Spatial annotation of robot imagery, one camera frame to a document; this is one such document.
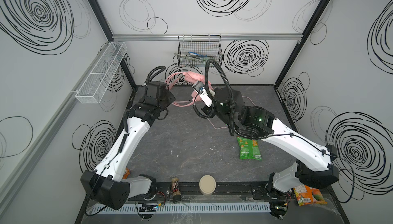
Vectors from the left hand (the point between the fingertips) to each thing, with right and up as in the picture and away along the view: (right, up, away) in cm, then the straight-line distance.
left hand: (172, 93), depth 75 cm
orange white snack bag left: (-24, -41, +4) cm, 48 cm away
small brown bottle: (+3, -47, -4) cm, 47 cm away
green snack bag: (+42, -31, +10) cm, 53 cm away
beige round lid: (+17, -43, -5) cm, 46 cm away
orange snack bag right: (+64, -48, -4) cm, 79 cm away
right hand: (+15, 0, -16) cm, 22 cm away
